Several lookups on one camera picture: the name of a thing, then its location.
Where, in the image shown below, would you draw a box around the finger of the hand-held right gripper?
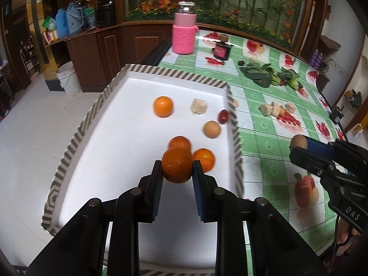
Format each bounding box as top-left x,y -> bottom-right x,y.
305,137 -> 368,176
288,148 -> 337,176

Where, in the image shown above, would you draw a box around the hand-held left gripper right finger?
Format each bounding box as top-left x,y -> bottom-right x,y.
192,160 -> 328,276

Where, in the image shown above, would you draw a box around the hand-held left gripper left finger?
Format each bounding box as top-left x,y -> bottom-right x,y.
26,160 -> 164,276

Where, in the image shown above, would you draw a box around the brown fuzzy round fruit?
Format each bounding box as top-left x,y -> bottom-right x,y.
290,135 -> 308,151

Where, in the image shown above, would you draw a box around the striped rim white tray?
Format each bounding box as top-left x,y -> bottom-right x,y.
42,64 -> 245,276

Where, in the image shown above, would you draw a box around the small orange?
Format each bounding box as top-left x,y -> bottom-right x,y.
153,96 -> 174,117

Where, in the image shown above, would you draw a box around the beige ribbed fruit chunk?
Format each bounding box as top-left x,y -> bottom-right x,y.
190,98 -> 208,115

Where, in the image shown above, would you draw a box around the person's right hand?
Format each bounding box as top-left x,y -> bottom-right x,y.
336,218 -> 354,245

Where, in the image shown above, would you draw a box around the small black device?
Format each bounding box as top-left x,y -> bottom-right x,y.
329,106 -> 345,125

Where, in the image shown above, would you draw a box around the white plastic bag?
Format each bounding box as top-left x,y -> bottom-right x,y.
345,124 -> 363,144

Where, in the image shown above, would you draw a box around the pile of cherry tomatoes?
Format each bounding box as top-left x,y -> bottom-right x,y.
277,112 -> 302,127

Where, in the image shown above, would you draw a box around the green bok choy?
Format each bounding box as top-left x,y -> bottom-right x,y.
277,67 -> 303,90

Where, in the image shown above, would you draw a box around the purple bottles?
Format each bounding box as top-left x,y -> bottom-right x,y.
309,49 -> 324,69

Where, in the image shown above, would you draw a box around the dark green leafy vegetable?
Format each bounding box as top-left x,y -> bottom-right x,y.
239,62 -> 273,87

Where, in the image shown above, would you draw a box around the dark jar with pink label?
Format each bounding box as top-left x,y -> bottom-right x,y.
213,42 -> 234,61

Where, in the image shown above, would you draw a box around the brown wooden cabinet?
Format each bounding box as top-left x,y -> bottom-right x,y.
43,20 -> 174,93

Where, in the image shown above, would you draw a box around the white plastic bucket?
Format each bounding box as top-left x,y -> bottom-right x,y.
56,61 -> 81,95

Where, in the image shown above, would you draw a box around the pink knit sleeve bottle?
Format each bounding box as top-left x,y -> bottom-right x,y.
172,1 -> 199,55

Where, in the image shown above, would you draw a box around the black pot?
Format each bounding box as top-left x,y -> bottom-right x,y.
96,0 -> 117,28

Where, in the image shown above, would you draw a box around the grey blue kettle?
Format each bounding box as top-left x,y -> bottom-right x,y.
66,1 -> 88,35

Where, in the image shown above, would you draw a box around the blue plastic jug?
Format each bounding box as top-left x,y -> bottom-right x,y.
55,9 -> 69,38

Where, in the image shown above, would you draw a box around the green snack packet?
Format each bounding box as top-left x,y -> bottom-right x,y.
42,16 -> 57,33

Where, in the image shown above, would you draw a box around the bamboo and flower wall picture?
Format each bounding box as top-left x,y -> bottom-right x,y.
124,0 -> 315,51

